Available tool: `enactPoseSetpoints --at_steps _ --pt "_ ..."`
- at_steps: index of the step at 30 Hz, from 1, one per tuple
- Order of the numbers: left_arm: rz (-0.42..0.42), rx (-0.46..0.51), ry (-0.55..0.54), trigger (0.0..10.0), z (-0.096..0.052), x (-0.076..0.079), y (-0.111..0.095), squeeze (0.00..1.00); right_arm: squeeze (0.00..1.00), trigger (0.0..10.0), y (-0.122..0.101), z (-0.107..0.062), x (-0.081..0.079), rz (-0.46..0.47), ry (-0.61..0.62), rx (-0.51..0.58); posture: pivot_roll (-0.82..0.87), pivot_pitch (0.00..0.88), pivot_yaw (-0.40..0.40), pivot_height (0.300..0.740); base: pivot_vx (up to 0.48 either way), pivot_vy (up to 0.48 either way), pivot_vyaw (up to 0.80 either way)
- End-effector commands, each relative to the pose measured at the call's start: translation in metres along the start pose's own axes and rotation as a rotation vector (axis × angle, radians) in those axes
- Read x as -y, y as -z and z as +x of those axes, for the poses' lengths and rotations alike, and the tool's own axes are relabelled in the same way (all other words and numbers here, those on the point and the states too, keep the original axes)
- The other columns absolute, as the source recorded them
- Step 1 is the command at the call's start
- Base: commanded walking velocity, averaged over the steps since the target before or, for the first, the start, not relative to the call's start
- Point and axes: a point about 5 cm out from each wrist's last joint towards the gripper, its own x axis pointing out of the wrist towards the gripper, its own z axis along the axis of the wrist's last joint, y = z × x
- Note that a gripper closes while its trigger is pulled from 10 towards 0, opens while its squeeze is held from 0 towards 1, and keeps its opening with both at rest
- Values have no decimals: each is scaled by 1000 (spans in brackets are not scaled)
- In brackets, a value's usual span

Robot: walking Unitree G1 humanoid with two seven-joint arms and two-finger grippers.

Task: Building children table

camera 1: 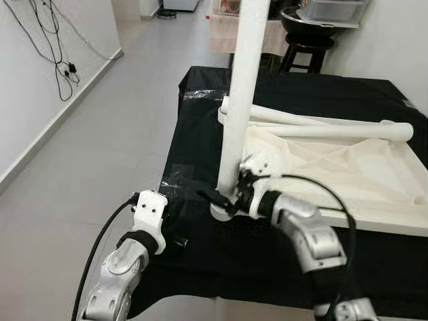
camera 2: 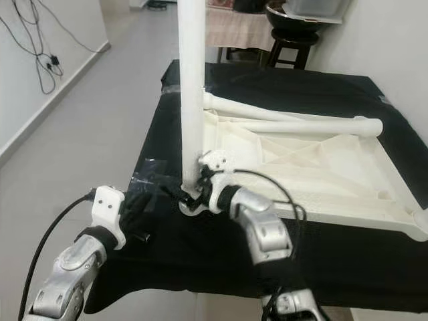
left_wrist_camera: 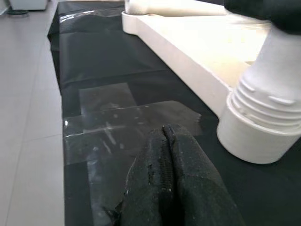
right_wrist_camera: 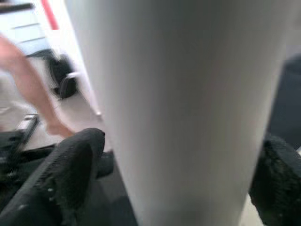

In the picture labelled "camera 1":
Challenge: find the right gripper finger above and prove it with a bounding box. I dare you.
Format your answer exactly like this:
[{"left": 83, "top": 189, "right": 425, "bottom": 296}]
[{"left": 197, "top": 187, "right": 235, "bottom": 208}]

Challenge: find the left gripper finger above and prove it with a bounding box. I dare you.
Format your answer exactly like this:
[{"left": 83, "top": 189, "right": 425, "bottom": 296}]
[{"left": 167, "top": 193, "right": 198, "bottom": 218}]

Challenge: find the white plastic children table top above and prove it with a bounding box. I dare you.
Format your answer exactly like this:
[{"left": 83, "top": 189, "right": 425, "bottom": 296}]
[{"left": 211, "top": 100, "right": 428, "bottom": 236}]

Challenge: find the black tablecloth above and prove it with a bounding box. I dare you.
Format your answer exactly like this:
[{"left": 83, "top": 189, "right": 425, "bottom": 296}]
[{"left": 130, "top": 65, "right": 428, "bottom": 320}]

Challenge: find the beige cloth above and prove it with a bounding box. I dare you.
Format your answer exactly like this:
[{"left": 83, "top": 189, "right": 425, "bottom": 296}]
[{"left": 209, "top": 13, "right": 290, "bottom": 58}]

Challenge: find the red printed box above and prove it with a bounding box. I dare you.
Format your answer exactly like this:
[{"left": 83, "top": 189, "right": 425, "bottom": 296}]
[{"left": 213, "top": 0, "right": 240, "bottom": 15}]

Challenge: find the clear plastic storage box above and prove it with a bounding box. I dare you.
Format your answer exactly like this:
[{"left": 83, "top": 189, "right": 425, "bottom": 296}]
[{"left": 296, "top": 0, "right": 370, "bottom": 27}]

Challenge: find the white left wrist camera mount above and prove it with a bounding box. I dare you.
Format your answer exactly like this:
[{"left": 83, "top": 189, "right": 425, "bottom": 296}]
[{"left": 132, "top": 191, "right": 169, "bottom": 255}]

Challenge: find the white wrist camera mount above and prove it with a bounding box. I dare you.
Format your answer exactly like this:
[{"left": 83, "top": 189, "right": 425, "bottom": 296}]
[
  {"left": 239, "top": 150, "right": 285, "bottom": 218},
  {"left": 132, "top": 191, "right": 169, "bottom": 255}
]

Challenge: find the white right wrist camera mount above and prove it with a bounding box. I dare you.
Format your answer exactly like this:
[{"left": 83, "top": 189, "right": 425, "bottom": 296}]
[{"left": 239, "top": 150, "right": 285, "bottom": 218}]

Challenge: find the black charger with cable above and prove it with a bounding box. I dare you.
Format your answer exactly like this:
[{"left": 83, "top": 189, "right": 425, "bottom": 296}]
[{"left": 13, "top": 0, "right": 81, "bottom": 102}]

